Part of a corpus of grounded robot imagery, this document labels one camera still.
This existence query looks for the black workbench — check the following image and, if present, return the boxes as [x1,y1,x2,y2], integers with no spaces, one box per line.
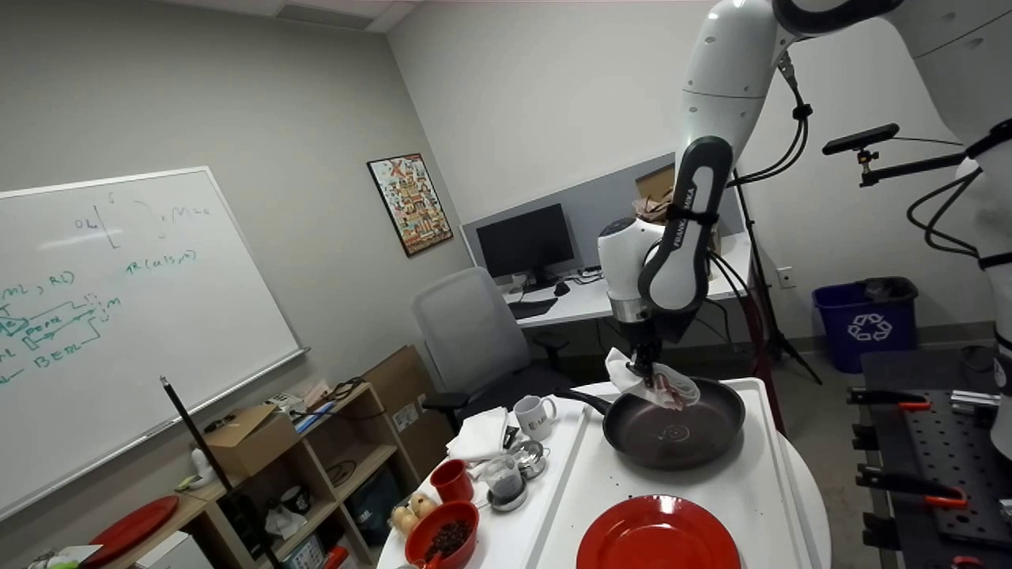
[855,344,1012,569]

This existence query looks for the small cardboard box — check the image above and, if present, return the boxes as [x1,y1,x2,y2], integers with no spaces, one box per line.
[201,403,280,484]

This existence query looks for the red handled black clamp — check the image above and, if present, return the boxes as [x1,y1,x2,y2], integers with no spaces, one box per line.
[855,466,972,514]
[845,387,936,418]

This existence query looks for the black tripod stand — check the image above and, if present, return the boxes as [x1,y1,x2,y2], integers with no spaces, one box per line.
[726,177,824,389]

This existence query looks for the wooden shelf unit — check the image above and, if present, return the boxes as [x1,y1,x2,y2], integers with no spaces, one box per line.
[92,380,422,569]

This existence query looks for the wall whiteboard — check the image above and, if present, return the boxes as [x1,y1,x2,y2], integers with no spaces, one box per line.
[0,164,311,525]

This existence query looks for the white cloth with red stripes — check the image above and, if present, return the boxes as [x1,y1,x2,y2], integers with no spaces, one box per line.
[601,344,702,414]

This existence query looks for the red bowl with dark contents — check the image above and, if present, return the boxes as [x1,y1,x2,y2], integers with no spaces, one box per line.
[401,499,484,569]

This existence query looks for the white office desk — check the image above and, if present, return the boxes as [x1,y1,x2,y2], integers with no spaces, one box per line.
[501,231,760,423]

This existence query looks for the red cup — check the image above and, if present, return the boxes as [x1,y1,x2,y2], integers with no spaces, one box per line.
[426,459,480,506]

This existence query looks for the white rectangular tray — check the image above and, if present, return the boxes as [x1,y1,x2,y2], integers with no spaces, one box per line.
[521,375,817,569]

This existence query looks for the black keyboard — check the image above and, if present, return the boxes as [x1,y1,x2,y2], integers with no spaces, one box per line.
[507,297,563,321]

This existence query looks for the black computer monitor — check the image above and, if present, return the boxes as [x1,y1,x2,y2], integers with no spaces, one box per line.
[470,203,578,295]

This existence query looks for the black camera bar on mount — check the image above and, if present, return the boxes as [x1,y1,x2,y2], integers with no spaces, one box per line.
[818,119,992,189]

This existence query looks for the blue recycling bin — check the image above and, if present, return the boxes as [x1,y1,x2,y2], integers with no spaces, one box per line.
[810,276,921,374]

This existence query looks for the stack of books and papers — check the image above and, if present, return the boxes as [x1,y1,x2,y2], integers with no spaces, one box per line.
[266,380,343,435]

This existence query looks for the large cardboard box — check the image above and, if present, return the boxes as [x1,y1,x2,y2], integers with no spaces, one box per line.
[361,344,456,478]

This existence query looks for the framed colourful poster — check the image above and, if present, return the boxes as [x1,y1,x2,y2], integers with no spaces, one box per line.
[364,151,456,263]

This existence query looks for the thin black pole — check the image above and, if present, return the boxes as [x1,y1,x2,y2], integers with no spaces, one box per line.
[157,375,270,569]

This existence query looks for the folded white napkin cloth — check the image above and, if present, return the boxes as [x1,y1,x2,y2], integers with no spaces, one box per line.
[443,403,518,466]

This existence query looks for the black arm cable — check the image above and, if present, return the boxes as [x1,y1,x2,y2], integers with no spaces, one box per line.
[723,46,817,189]

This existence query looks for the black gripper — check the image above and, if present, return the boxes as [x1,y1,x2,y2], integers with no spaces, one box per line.
[628,313,675,392]

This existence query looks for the pale eggs pile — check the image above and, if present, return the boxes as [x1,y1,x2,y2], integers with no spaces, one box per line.
[389,490,439,533]

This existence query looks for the black frying pan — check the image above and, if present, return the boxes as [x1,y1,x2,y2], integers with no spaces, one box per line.
[556,374,750,475]

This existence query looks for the grey office chair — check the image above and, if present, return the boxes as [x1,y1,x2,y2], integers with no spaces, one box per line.
[412,266,572,428]

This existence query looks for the grey desk partition panel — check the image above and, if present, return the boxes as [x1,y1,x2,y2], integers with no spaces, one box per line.
[461,151,739,279]

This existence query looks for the red disc plate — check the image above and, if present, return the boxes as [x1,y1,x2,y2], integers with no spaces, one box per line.
[87,495,182,569]

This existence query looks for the small metal cup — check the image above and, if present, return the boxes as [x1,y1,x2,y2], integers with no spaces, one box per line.
[484,460,531,514]
[501,435,551,484]

